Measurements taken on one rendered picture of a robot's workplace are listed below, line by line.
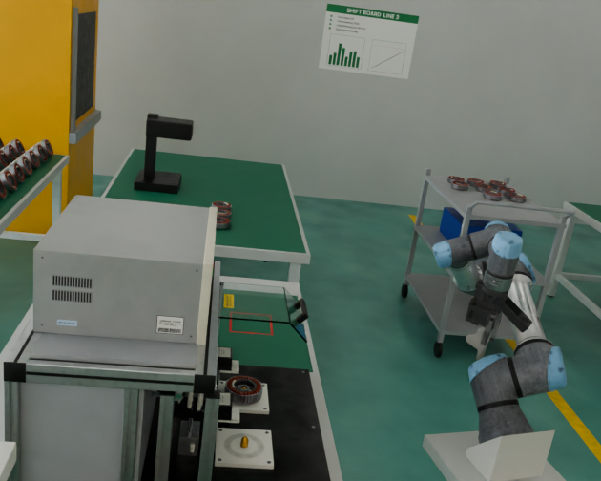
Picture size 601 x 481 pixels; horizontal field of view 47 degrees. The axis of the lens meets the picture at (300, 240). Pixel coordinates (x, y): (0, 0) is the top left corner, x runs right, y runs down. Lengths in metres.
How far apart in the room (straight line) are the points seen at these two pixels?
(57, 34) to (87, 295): 3.67
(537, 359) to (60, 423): 1.25
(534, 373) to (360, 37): 5.30
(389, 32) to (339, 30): 0.49
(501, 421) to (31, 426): 1.20
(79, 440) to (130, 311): 0.30
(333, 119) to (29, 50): 3.11
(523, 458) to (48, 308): 1.29
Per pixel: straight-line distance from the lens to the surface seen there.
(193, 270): 1.57
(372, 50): 7.00
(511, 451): 2.01
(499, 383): 2.04
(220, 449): 1.88
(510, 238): 1.88
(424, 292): 4.68
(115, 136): 7.09
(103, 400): 1.60
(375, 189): 7.27
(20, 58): 5.23
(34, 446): 1.70
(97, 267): 1.59
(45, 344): 1.64
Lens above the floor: 1.90
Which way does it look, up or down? 19 degrees down
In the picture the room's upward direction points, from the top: 8 degrees clockwise
